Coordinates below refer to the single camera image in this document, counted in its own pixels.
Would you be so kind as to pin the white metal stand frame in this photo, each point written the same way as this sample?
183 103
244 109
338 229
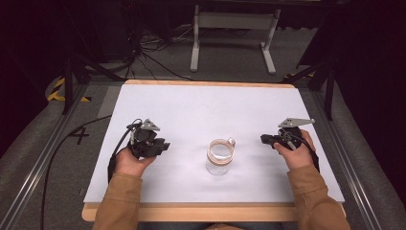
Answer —
234 20

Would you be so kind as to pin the black tripod stand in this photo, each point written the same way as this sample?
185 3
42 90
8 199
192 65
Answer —
67 83
328 92

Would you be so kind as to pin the white table mat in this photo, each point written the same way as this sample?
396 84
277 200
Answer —
204 111

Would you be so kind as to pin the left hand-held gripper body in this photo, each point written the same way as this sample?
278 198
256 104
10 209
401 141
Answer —
143 140

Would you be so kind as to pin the person's left hand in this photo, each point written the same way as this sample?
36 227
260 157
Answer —
130 164

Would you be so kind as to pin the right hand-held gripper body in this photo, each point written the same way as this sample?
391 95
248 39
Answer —
288 132

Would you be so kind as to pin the black tape floor mark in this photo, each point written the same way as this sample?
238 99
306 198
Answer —
79 135

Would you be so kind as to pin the yellow black hazard tape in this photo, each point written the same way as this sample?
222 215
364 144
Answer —
57 92

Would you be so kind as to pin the person's right hand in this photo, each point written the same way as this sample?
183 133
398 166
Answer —
298 156

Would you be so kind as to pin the clear glass cup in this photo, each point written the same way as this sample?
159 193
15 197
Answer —
218 163

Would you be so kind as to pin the aluminium floor rail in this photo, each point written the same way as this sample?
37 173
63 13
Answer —
348 159
41 163

